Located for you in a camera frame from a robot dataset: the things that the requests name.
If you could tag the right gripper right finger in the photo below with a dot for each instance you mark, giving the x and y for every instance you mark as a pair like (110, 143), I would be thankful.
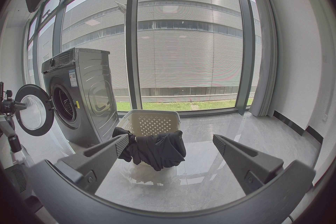
(241, 158)

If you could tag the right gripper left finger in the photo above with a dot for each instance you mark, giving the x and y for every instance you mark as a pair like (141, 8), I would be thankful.
(101, 156)

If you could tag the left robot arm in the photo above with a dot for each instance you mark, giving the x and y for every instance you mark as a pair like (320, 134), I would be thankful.
(11, 139)

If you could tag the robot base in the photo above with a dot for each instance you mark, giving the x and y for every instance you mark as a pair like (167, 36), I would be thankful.
(18, 181)

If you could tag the heap of dark clothes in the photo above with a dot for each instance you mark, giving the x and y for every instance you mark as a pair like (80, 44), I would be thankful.
(157, 150)

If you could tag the cream laundry basket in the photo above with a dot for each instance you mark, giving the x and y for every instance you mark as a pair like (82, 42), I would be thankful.
(154, 123)

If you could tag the grey washing machine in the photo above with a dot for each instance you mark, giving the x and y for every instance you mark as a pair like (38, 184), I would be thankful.
(90, 81)

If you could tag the washing machine door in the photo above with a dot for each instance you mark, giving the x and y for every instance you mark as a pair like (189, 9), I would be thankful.
(22, 127)

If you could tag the white curtain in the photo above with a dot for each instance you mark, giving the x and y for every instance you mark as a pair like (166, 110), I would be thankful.
(263, 41)

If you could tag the window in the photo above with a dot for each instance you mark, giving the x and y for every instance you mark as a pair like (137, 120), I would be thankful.
(183, 47)

